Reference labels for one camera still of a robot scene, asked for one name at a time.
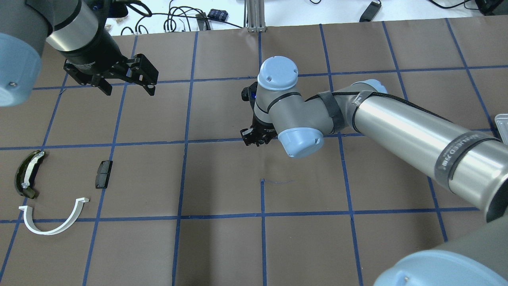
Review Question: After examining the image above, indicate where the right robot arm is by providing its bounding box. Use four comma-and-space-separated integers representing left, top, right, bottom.
240, 56, 508, 286

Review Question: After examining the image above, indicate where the aluminium frame post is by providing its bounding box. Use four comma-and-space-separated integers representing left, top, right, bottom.
244, 0, 266, 33

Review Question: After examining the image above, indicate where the dark brake shoe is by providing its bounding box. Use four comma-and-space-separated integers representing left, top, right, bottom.
14, 150, 46, 199

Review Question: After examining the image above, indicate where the white curved plastic part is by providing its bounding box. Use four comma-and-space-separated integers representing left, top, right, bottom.
18, 197, 90, 236

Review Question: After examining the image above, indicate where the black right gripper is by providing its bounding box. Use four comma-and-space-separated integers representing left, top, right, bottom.
240, 119, 278, 147

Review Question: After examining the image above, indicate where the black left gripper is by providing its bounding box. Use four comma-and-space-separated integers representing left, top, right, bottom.
63, 30, 159, 96

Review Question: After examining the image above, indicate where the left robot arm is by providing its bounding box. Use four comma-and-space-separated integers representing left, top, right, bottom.
0, 0, 159, 107

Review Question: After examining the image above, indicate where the black power adapter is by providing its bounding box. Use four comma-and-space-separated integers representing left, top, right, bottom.
359, 0, 382, 22

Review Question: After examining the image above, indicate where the ribbed metal tray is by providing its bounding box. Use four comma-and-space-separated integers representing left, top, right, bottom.
494, 113, 508, 145

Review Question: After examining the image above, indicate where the black brake pad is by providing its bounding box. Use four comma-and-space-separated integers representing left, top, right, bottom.
95, 160, 113, 189

